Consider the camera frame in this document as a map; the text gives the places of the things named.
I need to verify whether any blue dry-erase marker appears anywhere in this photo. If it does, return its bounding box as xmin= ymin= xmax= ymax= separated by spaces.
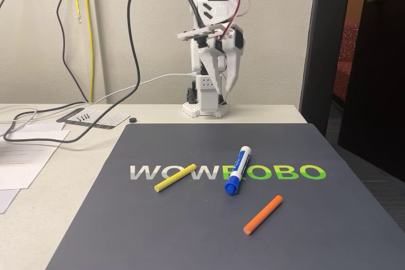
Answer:
xmin=223 ymin=145 xmax=253 ymax=195

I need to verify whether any yellow chalk stick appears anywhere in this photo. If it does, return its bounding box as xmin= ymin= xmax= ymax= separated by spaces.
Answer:
xmin=154 ymin=163 xmax=196 ymax=193

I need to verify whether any dark brown door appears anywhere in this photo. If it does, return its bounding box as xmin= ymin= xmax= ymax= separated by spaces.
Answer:
xmin=337 ymin=0 xmax=405 ymax=184

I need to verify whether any orange chalk stick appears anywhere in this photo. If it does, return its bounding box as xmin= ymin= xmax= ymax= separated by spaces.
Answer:
xmin=242 ymin=194 xmax=284 ymax=235

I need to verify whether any blank white paper sheet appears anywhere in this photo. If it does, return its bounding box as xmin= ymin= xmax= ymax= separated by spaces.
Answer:
xmin=12 ymin=123 xmax=66 ymax=132
xmin=0 ymin=188 xmax=20 ymax=215

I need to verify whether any grey WOWROBO mat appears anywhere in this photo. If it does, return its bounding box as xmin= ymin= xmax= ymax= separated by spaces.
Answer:
xmin=46 ymin=123 xmax=405 ymax=270

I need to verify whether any white printed paper sheet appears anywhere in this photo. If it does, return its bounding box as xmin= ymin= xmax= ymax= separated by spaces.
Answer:
xmin=0 ymin=130 xmax=71 ymax=190

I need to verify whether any white gripper camera module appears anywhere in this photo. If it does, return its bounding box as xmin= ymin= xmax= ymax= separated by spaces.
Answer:
xmin=176 ymin=22 xmax=234 ymax=49

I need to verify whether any thick black camera cable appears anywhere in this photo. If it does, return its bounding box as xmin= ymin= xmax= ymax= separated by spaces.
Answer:
xmin=2 ymin=0 xmax=206 ymax=144

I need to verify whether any grey door frame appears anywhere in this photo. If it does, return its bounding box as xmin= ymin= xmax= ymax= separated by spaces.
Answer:
xmin=299 ymin=0 xmax=354 ymax=138

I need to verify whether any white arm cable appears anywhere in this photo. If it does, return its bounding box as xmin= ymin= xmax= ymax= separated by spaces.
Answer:
xmin=94 ymin=73 xmax=199 ymax=104

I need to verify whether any black wall cable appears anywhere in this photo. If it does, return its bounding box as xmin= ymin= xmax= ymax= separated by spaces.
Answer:
xmin=56 ymin=0 xmax=91 ymax=103

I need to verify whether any thin white looped cable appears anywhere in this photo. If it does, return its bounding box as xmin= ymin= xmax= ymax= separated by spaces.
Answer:
xmin=0 ymin=105 xmax=39 ymax=140

